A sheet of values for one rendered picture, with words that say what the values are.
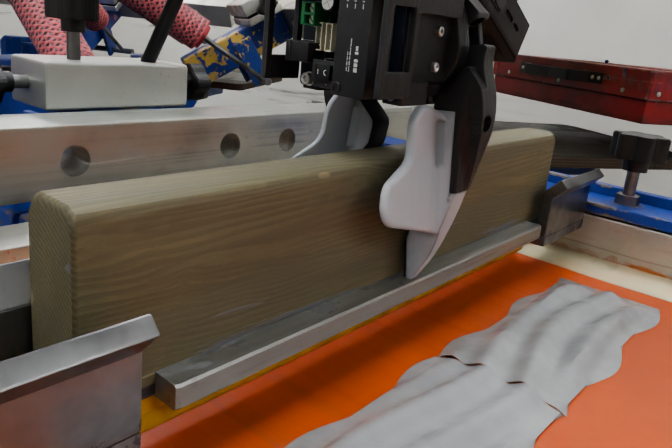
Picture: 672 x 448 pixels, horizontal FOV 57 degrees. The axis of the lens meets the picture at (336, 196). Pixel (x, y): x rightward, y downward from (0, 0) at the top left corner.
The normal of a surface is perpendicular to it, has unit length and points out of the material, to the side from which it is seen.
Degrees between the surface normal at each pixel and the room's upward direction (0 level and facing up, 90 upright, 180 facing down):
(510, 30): 88
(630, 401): 0
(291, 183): 63
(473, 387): 31
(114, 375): 90
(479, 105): 98
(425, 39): 90
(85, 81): 90
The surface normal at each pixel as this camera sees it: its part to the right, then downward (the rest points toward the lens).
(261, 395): 0.10, -0.96
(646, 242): -0.65, 0.14
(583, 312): 0.44, -0.68
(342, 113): 0.69, 0.36
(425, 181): 0.76, 0.14
